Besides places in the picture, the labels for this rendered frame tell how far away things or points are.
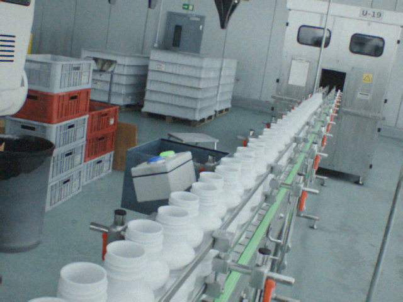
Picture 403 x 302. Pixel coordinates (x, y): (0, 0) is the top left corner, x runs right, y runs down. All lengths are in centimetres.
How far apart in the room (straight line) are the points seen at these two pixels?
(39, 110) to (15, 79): 226
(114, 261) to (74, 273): 4
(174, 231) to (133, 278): 11
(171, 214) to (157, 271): 9
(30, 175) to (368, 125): 411
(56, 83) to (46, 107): 19
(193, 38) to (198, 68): 425
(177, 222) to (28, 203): 234
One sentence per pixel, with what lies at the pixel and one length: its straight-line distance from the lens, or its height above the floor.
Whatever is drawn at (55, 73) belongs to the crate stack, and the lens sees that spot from 328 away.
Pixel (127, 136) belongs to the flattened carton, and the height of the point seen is 38.
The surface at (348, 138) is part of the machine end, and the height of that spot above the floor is 54.
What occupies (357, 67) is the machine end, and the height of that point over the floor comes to 141.
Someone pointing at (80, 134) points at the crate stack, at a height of 52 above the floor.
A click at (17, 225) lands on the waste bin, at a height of 19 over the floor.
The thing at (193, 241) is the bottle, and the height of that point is 112.
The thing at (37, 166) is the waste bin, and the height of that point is 55.
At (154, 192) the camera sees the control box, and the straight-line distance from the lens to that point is 89.
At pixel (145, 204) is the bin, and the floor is 77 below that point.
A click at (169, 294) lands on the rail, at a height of 111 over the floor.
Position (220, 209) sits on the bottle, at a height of 112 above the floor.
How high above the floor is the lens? 135
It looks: 13 degrees down
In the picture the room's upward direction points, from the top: 9 degrees clockwise
